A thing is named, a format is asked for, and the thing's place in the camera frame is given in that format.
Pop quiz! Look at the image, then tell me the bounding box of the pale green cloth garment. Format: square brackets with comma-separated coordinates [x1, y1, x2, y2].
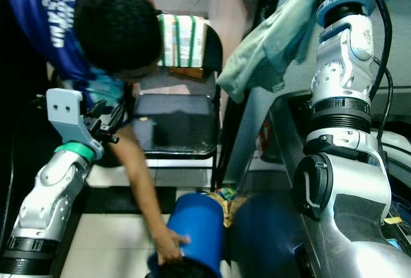
[216, 0, 336, 104]

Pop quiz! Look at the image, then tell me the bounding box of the blue plastic bucket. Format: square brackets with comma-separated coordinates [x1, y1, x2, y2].
[146, 192, 226, 278]

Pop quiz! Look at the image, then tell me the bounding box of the person's bare hand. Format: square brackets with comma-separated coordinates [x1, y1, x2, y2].
[154, 225, 192, 266]

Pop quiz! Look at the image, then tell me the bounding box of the black metal chair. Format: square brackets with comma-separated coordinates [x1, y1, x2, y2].
[130, 25, 224, 190]

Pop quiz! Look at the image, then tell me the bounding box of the person in blue shirt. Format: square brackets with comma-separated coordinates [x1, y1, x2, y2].
[0, 0, 164, 105]

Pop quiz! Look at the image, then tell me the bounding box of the green white box stack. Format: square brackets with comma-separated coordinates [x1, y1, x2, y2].
[158, 13, 210, 69]

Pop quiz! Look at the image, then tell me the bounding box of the colourful yellow packet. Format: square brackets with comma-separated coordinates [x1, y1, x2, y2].
[211, 187, 242, 222]

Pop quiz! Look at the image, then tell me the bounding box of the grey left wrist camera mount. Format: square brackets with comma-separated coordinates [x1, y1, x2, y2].
[46, 88, 98, 148]

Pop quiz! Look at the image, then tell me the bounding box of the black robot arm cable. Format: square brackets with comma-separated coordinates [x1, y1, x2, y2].
[365, 0, 396, 145]

